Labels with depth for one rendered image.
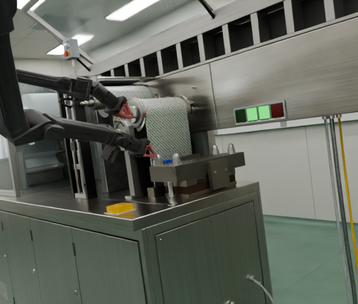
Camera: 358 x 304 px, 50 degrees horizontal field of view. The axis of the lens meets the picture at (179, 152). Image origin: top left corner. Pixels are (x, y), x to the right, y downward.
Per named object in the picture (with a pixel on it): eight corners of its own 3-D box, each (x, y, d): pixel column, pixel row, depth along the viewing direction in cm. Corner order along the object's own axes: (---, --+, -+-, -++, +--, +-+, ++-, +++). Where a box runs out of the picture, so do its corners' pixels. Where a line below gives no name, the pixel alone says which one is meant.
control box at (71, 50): (62, 60, 203) (59, 41, 202) (73, 60, 207) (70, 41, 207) (69, 57, 198) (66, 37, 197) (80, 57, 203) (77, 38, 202)
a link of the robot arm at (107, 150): (120, 136, 138) (103, 125, 141) (105, 163, 139) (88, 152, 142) (135, 141, 150) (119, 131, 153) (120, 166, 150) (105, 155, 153)
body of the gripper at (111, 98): (120, 111, 148) (106, 100, 144) (106, 114, 155) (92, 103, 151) (128, 98, 150) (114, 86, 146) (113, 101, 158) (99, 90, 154)
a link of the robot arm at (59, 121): (50, 123, 102) (23, 104, 106) (41, 142, 103) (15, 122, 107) (129, 136, 142) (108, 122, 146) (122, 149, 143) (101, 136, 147)
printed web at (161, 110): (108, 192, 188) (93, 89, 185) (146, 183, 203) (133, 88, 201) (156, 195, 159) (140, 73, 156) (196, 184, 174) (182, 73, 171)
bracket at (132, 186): (124, 199, 163) (114, 127, 161) (136, 196, 167) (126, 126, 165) (131, 199, 159) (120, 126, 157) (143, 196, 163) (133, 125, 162)
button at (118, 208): (106, 213, 136) (105, 206, 136) (123, 208, 141) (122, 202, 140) (117, 214, 131) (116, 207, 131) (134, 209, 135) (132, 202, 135)
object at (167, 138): (151, 168, 158) (145, 123, 157) (191, 160, 174) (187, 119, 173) (152, 168, 158) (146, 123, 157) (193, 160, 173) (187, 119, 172)
